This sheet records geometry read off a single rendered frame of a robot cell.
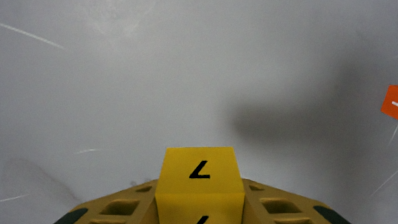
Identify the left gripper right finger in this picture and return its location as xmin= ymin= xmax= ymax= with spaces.
xmin=241 ymin=178 xmax=333 ymax=224

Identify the yellow block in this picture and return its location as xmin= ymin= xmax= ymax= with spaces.
xmin=155 ymin=147 xmax=245 ymax=224

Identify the orange block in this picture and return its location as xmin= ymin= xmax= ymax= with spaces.
xmin=380 ymin=85 xmax=398 ymax=120

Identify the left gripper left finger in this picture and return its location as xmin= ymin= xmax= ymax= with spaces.
xmin=69 ymin=179 xmax=160 ymax=224

